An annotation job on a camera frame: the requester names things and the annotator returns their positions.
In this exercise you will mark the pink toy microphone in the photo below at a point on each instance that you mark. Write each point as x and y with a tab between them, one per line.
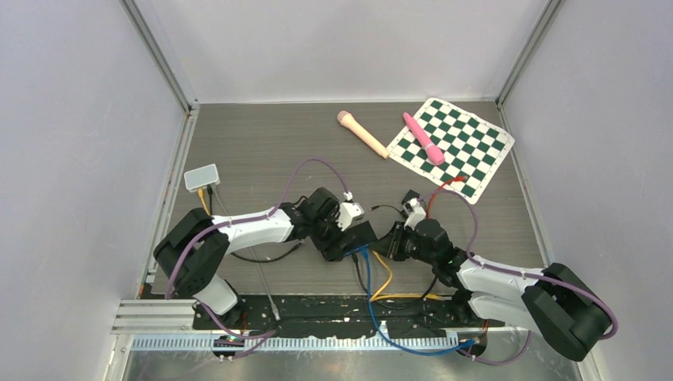
434	154

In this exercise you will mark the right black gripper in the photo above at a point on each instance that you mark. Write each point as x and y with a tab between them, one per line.
390	246

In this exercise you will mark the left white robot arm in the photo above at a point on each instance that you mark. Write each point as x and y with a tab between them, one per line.
192	251

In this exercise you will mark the beige toy microphone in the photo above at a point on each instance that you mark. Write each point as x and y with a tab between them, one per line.
349	122

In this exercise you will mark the aluminium front rail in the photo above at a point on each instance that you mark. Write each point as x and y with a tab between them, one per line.
158	325

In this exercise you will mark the black network switch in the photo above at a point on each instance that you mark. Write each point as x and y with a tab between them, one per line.
358	236

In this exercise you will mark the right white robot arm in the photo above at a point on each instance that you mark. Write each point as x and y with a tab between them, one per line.
552	302

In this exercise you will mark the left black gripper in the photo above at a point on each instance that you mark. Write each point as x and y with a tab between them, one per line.
331	248

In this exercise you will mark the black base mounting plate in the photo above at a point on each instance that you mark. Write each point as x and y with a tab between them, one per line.
344	315

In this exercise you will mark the black power adapter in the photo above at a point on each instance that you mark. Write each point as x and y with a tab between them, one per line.
401	209

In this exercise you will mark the green white checkerboard mat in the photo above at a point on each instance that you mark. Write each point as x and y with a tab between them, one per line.
473	148

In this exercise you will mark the white small router box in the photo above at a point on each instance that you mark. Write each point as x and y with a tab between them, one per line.
201	177

